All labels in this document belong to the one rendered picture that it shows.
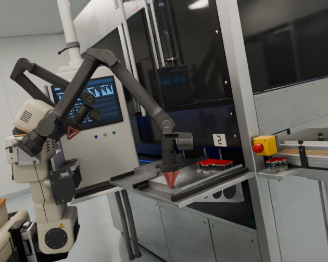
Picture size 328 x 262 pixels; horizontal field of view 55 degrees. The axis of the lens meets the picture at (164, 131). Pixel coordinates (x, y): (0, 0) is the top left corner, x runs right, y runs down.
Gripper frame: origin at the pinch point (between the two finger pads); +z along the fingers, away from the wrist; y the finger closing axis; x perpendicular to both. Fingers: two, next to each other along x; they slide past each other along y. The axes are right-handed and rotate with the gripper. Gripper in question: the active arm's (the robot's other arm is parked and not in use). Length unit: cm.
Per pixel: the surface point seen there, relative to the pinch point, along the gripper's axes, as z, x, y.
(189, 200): 3.9, -10.9, 1.5
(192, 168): -2.0, 21.1, 24.5
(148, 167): 0, 55, 15
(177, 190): 1.1, -3.8, 0.9
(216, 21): -68, -2, 25
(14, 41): -190, 546, -20
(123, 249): 88, 159, 34
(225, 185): 0.9, -9.9, 19.9
